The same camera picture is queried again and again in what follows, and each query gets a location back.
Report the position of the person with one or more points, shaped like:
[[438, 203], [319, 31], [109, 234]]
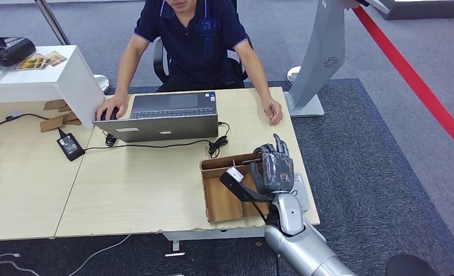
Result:
[[196, 49]]

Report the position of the person's left hand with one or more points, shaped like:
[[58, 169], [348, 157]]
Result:
[[272, 110]]

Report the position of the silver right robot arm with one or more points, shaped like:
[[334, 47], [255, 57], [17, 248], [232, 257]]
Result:
[[303, 247]]

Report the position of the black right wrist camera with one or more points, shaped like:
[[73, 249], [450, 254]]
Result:
[[238, 188]]

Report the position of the black round object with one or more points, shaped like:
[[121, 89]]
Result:
[[409, 266]]

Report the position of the grey kiosk stand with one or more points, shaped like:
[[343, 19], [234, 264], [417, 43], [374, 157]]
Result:
[[320, 57]]

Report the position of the person's right forearm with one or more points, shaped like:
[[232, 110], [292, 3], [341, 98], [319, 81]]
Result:
[[122, 80]]

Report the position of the grey laptop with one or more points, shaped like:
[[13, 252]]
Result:
[[162, 129]]

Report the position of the round metal stanchion base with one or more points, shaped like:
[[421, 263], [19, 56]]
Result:
[[102, 82], [292, 75]]

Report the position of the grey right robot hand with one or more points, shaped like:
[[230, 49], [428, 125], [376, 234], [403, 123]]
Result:
[[278, 171]]

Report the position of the person's right hand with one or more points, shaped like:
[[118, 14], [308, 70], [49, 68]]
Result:
[[114, 103]]

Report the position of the light wood desk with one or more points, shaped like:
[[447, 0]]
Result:
[[21, 190], [143, 183]]

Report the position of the black office chair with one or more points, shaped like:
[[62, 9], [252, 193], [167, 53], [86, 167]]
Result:
[[159, 61]]

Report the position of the pale room key card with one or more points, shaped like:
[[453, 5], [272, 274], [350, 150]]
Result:
[[251, 161]]

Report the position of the printed picture cards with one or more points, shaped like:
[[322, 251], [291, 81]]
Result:
[[39, 61]]

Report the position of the black payment terminal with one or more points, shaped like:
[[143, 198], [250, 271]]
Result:
[[13, 50]]

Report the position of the person's left forearm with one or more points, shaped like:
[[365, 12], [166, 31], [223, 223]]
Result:
[[259, 78]]

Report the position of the wooden divided organiser box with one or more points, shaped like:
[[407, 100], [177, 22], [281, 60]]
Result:
[[219, 198]]

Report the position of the dark display platform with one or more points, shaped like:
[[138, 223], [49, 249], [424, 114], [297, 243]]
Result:
[[425, 13]]

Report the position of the black power adapter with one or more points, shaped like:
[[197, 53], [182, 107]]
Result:
[[70, 147]]

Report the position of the metal stanchion pole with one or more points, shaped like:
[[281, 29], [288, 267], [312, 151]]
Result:
[[52, 21]]

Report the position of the black computer mouse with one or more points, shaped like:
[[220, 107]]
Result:
[[106, 114]]

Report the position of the clear plastic right hand cover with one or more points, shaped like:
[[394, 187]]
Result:
[[278, 169]]

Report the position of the dark blue carpet mat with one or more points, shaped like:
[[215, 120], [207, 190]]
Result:
[[364, 213]]

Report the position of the red floor tape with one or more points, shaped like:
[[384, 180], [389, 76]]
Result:
[[413, 82]]

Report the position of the brown cardboard piece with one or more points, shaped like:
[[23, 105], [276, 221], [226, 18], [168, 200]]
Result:
[[52, 123], [55, 105], [73, 118]]

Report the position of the white counter box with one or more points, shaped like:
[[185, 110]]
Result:
[[71, 84]]

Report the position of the white desk leg bracket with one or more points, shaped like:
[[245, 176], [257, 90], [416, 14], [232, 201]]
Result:
[[175, 247]]

